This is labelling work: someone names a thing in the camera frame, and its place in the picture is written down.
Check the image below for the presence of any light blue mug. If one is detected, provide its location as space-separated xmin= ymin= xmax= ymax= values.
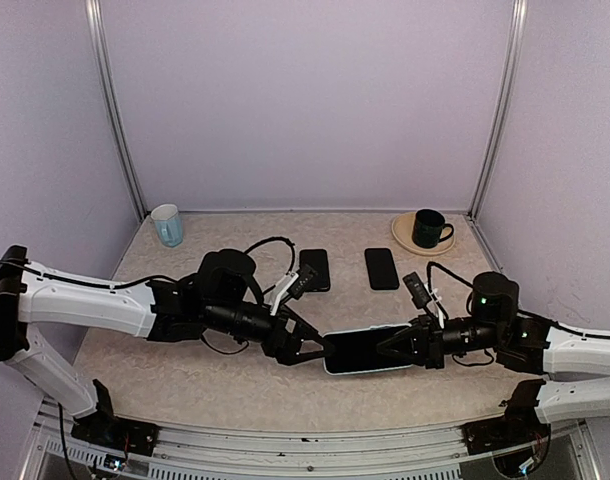
xmin=150 ymin=204 xmax=183 ymax=248

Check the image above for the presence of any front aluminium rail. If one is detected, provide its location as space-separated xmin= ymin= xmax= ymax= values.
xmin=19 ymin=397 xmax=601 ymax=480

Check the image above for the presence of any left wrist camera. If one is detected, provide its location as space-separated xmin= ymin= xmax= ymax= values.
xmin=267 ymin=264 xmax=318 ymax=316

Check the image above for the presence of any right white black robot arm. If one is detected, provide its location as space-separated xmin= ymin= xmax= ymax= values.
xmin=376 ymin=271 xmax=610 ymax=455

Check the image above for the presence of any blue edged smartphone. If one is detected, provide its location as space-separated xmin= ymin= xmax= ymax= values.
xmin=327 ymin=327 xmax=414 ymax=372

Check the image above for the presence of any black mug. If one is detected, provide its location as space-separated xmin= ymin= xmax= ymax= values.
xmin=411 ymin=209 xmax=454 ymax=249

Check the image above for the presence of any beige plate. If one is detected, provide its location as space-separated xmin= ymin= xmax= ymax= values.
xmin=391 ymin=211 xmax=456 ymax=257

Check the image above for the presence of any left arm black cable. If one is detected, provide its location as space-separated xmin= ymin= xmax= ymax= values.
xmin=0 ymin=259 xmax=161 ymax=292

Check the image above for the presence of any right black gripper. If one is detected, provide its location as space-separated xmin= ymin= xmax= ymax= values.
xmin=377 ymin=313 xmax=505 ymax=370

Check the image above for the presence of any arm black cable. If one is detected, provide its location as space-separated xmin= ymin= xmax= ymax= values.
xmin=514 ymin=309 xmax=610 ymax=344
xmin=0 ymin=259 xmax=161 ymax=292

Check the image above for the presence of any light blue phone case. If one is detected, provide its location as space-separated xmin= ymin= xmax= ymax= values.
xmin=323 ymin=323 xmax=416 ymax=376

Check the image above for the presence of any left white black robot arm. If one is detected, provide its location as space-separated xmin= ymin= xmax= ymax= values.
xmin=0 ymin=245 xmax=334 ymax=456

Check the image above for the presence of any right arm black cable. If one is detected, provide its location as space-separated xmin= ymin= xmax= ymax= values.
xmin=514 ymin=309 xmax=610 ymax=344

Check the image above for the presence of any right aluminium frame post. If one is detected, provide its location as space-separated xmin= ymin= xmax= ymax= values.
xmin=468 ymin=0 xmax=528 ymax=222

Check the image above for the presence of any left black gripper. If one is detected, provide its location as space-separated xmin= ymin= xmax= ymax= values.
xmin=204 ymin=300 xmax=335 ymax=366

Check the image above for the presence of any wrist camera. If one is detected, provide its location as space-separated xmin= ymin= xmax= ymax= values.
xmin=267 ymin=264 xmax=318 ymax=316
xmin=403 ymin=272 xmax=448 ymax=328

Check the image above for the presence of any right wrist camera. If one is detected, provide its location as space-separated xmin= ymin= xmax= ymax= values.
xmin=403 ymin=272 xmax=448 ymax=328

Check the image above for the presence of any aluminium frame post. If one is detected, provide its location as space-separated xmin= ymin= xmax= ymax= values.
xmin=85 ymin=0 xmax=148 ymax=222
xmin=468 ymin=0 xmax=528 ymax=222

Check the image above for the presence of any left aluminium frame post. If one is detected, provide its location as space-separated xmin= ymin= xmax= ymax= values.
xmin=85 ymin=0 xmax=148 ymax=222

